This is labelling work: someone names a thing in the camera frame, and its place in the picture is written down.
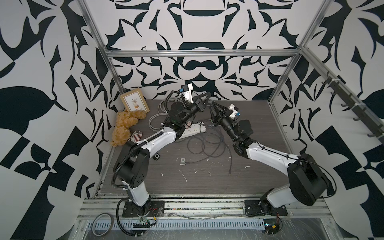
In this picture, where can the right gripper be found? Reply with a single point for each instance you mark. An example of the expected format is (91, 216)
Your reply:
(224, 116)

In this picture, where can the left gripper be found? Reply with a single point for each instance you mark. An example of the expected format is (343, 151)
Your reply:
(197, 107)

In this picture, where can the dark usb cable pink charger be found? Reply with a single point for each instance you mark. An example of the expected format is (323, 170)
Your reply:
(207, 125)

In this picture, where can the black mp3 player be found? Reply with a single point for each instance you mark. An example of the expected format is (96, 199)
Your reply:
(156, 157)

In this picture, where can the dark usb cable yellow charger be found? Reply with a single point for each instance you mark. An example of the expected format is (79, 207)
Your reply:
(201, 144)

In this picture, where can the dark usb cable green charger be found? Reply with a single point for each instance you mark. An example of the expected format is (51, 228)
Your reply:
(221, 147)

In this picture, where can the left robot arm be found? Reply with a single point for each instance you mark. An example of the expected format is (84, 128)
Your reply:
(131, 170)

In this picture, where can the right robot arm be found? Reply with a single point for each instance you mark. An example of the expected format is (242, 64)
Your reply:
(307, 180)

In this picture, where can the white power strip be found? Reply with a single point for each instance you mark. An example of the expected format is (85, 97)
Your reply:
(193, 130)

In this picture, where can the framed plant picture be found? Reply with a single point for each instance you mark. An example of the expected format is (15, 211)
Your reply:
(134, 101)

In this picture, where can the tan teddy bear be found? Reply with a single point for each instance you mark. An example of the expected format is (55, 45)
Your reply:
(124, 121)

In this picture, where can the tape roll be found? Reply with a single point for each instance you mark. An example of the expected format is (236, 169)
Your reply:
(102, 225)

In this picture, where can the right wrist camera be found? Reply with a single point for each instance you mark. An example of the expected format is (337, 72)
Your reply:
(233, 112)

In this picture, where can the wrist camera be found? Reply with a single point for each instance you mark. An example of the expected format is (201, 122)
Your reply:
(233, 112)
(186, 92)

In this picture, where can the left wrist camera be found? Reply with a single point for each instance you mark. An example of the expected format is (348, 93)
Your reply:
(186, 92)

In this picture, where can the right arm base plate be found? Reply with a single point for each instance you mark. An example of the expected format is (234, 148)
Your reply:
(258, 208)

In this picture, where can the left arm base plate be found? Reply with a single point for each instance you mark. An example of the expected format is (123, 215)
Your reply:
(149, 209)

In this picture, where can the black wall hook rack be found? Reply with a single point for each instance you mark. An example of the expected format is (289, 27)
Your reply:
(361, 110)

